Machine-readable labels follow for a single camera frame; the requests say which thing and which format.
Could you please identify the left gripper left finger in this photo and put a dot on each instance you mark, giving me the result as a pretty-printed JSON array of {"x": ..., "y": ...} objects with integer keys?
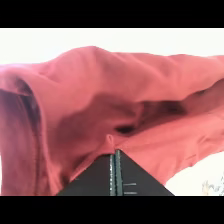
[{"x": 93, "y": 181}]

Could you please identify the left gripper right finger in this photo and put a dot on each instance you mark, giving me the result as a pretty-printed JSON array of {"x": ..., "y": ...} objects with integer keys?
[{"x": 138, "y": 181}]

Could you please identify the red shirt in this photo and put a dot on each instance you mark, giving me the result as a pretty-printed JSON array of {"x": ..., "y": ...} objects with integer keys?
[{"x": 100, "y": 106}]

